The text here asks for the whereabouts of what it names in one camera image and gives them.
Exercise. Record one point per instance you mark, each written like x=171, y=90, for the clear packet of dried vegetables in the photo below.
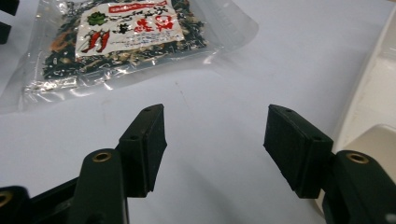
x=124, y=49

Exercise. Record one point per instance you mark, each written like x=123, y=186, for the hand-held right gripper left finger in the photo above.
x=141, y=161

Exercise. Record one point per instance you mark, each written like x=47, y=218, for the white plastic tray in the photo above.
x=373, y=93

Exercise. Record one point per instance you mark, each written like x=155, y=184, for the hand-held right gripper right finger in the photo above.
x=295, y=149

